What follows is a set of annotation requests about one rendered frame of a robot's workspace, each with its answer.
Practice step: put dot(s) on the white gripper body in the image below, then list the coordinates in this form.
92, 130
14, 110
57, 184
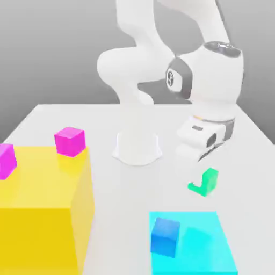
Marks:
189, 151

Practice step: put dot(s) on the small green cube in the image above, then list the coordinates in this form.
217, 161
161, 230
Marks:
211, 180

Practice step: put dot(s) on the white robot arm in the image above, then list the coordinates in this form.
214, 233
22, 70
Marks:
217, 86

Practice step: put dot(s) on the small blue cube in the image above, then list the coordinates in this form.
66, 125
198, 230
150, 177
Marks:
164, 236

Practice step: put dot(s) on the small magenta cube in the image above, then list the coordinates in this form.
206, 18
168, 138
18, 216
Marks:
6, 161
69, 141

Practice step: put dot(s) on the large cyan box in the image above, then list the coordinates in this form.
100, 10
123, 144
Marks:
204, 247

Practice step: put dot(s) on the large yellow box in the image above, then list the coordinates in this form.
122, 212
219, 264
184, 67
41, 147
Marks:
36, 214

